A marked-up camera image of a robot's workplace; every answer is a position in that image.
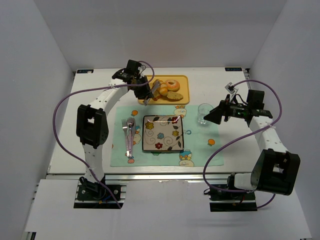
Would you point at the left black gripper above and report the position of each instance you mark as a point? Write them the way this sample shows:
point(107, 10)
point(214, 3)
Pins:
point(145, 90)

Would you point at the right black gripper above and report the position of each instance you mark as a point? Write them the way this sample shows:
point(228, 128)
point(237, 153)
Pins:
point(222, 113)

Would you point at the metal tongs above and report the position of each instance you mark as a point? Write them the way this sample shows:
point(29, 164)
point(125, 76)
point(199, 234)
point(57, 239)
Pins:
point(155, 86)

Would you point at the croissant bread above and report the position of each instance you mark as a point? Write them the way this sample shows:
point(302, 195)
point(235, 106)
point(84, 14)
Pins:
point(162, 87)

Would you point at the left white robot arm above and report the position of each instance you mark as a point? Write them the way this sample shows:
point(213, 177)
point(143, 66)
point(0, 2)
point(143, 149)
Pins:
point(91, 122)

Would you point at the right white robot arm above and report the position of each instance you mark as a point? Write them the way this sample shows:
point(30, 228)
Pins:
point(276, 169)

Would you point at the left bread slice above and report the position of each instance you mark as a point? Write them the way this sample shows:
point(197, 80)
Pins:
point(156, 96)

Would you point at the bread slice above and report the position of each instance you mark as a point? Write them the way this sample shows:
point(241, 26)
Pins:
point(174, 96)
point(156, 96)

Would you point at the right bread slice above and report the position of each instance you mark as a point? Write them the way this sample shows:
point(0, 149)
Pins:
point(174, 96)

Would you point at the clear drinking glass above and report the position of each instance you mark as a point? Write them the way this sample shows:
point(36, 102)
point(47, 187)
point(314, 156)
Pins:
point(203, 110)

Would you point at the green cartoon placemat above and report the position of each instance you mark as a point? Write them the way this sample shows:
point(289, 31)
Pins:
point(200, 141)

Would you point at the orange glazed donut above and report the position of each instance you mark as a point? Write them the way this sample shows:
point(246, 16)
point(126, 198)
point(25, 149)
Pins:
point(172, 85)

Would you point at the yellow tray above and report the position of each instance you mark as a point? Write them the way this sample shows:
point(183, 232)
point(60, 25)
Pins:
point(183, 90)

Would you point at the square floral plate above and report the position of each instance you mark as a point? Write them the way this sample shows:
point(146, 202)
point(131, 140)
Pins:
point(162, 133)

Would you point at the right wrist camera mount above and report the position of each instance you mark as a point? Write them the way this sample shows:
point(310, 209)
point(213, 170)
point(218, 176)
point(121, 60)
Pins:
point(232, 90)

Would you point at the spoon with pink handle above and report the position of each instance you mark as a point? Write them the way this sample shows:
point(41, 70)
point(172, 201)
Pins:
point(128, 132)

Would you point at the fork with pink handle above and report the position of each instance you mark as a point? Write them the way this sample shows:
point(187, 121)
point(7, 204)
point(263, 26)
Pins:
point(125, 130)

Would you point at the aluminium table rail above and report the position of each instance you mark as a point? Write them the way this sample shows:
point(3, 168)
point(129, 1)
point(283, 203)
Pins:
point(133, 177)

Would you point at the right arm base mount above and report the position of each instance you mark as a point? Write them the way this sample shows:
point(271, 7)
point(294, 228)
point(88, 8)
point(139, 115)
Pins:
point(222, 201)

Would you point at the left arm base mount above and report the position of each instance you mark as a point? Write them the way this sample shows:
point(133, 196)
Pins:
point(91, 195)

